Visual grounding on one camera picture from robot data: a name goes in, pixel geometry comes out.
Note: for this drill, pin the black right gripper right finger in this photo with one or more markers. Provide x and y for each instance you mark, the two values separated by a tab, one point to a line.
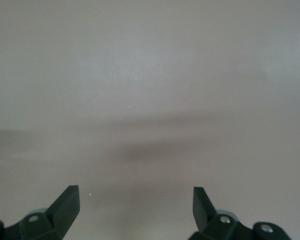
205	215

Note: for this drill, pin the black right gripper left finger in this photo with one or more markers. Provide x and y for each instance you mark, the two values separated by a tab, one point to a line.
62	215

